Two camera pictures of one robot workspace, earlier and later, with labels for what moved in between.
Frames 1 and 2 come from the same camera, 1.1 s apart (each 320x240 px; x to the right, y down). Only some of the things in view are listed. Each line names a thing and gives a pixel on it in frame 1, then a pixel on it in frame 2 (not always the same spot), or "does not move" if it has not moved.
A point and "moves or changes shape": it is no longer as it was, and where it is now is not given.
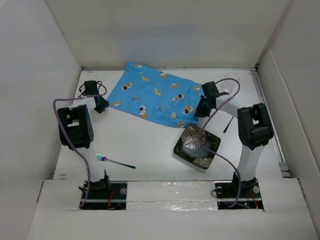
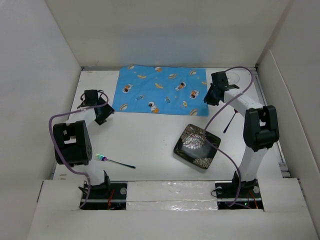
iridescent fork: (104, 159) does not move
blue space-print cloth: (157, 96) moves or changes shape
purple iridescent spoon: (224, 131) does not move
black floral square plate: (188, 146) does not move
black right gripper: (200, 112) to (208, 98)
